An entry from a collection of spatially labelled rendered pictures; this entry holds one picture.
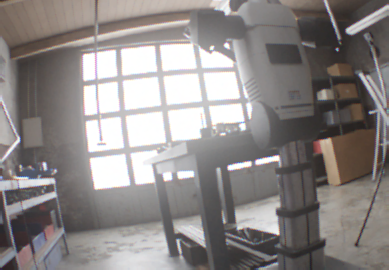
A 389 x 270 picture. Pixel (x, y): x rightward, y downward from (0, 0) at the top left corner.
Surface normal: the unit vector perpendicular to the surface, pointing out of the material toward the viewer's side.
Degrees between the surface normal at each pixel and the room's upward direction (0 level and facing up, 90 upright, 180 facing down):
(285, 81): 90
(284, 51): 90
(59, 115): 90
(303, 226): 90
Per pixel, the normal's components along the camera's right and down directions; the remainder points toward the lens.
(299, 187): 0.23, -0.13
